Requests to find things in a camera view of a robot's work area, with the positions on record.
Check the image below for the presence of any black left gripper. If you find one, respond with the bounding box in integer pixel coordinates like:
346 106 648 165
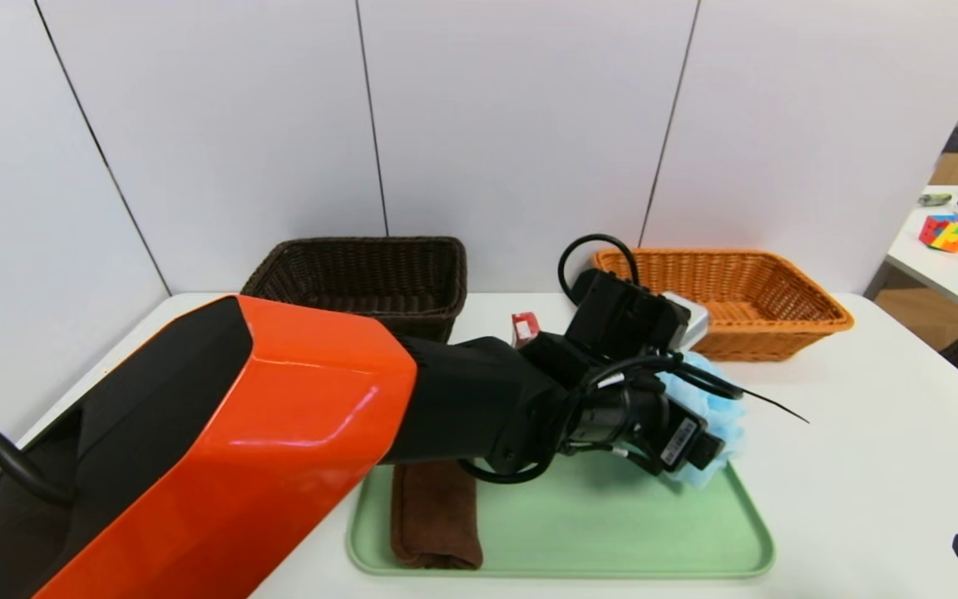
622 385 727 477

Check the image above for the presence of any light blue bath loofah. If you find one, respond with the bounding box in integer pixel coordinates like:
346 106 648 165
658 349 748 490

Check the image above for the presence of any brown towel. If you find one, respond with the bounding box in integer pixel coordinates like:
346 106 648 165
390 462 484 571

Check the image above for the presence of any orange wicker basket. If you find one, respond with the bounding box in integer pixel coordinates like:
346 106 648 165
593 248 855 363

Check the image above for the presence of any dark brown wicker basket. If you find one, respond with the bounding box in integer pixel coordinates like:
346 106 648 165
240 237 469 344

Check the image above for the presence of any light green plastic tray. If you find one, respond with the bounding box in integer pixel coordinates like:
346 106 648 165
347 456 776 578

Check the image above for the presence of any white side table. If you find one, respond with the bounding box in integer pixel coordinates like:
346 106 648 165
886 185 958 327

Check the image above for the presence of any colourful puzzle cube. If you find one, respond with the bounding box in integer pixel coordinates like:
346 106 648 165
920 215 958 254

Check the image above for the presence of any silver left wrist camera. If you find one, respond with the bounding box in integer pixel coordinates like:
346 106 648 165
662 291 710 350

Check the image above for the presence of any black left camera cable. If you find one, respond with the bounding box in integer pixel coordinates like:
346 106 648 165
558 235 640 304

